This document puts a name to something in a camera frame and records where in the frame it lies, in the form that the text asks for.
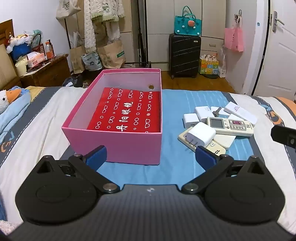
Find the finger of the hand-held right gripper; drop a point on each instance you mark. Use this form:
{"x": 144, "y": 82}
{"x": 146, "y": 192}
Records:
{"x": 283, "y": 136}

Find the colourful gift bag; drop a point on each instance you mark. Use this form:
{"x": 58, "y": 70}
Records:
{"x": 208, "y": 66}

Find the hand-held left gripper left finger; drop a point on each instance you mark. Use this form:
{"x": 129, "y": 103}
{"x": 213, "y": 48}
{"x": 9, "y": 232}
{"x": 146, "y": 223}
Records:
{"x": 97, "y": 155}

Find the light blue blanket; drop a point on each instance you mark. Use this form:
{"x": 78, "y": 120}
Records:
{"x": 13, "y": 115}

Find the black plastic bag with label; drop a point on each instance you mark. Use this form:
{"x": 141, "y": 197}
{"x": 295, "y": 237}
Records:
{"x": 71, "y": 81}

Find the thin white block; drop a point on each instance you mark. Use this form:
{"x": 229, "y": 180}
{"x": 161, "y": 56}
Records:
{"x": 224, "y": 111}

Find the pink cardboard box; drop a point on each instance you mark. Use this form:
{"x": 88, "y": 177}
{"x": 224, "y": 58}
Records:
{"x": 115, "y": 143}

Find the canvas tote bag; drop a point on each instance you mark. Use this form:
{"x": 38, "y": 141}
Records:
{"x": 67, "y": 9}

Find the black suitcase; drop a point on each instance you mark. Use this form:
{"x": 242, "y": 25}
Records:
{"x": 184, "y": 55}

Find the pink plastic bag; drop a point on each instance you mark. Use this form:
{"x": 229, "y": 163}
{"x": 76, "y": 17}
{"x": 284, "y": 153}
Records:
{"x": 234, "y": 38}

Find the white fleece garment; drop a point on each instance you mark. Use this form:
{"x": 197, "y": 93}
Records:
{"x": 89, "y": 27}

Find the blue bag with white flowers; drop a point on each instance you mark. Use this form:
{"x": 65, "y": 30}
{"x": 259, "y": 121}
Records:
{"x": 19, "y": 49}

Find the cream remote with small screen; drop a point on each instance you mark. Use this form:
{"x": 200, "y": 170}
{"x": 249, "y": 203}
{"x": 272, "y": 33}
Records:
{"x": 183, "y": 138}

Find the white door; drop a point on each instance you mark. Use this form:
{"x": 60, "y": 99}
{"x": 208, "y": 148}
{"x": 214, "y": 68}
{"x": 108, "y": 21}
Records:
{"x": 282, "y": 58}

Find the plush duck toy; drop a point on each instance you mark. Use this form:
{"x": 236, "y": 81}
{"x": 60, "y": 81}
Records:
{"x": 9, "y": 96}

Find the wooden headboard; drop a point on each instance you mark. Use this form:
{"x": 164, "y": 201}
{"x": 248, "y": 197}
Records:
{"x": 5, "y": 64}

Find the large white charger cube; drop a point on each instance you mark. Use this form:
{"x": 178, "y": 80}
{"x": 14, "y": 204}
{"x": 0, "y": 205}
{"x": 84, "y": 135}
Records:
{"x": 201, "y": 135}

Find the pale yellow container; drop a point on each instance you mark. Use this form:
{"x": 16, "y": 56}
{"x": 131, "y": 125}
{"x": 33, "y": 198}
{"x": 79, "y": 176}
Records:
{"x": 22, "y": 67}

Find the white rounded case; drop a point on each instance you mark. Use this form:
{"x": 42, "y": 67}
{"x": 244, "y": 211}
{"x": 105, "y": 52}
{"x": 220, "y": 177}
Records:
{"x": 241, "y": 112}

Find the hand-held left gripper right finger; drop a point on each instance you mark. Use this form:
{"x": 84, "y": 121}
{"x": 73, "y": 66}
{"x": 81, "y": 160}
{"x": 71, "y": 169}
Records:
{"x": 205, "y": 156}

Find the plain brown paper bag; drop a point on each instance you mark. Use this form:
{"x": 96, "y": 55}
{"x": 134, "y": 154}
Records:
{"x": 77, "y": 60}

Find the wooden nightstand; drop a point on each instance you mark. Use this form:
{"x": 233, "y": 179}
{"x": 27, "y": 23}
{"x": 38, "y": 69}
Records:
{"x": 50, "y": 74}

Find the silver key bunch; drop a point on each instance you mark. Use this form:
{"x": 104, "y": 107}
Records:
{"x": 217, "y": 112}

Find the tissue box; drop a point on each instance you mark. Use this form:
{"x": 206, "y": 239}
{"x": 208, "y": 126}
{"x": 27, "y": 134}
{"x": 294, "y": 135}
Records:
{"x": 35, "y": 59}

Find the clear plastic bag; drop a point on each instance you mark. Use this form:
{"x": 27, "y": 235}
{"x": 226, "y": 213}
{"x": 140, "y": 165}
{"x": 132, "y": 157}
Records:
{"x": 222, "y": 67}

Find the teal felt tote bag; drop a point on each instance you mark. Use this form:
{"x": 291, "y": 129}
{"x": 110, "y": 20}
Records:
{"x": 187, "y": 25}

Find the green plastic bag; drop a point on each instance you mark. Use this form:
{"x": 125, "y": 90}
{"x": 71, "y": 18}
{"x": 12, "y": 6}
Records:
{"x": 37, "y": 38}

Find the white remote with purple panel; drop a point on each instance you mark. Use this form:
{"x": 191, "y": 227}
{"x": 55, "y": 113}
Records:
{"x": 231, "y": 127}

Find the white wardrobe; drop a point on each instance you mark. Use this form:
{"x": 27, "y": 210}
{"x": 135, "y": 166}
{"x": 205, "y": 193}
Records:
{"x": 157, "y": 46}

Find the red basket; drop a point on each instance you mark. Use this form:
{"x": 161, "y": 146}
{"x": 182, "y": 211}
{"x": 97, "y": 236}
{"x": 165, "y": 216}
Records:
{"x": 38, "y": 49}

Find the brown paper bag green label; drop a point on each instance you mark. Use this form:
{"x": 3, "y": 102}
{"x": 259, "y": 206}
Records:
{"x": 112, "y": 55}

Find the small white charger cube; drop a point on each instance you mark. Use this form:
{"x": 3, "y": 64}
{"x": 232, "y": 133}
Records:
{"x": 190, "y": 120}

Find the thick white power adapter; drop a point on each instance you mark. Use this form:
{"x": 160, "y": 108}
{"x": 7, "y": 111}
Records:
{"x": 203, "y": 113}

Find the orange pump bottle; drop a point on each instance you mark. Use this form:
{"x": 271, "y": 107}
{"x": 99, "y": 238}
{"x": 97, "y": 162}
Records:
{"x": 49, "y": 52}

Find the red patterned paper liner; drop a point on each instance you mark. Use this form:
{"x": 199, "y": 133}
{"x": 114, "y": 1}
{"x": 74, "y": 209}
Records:
{"x": 124, "y": 111}

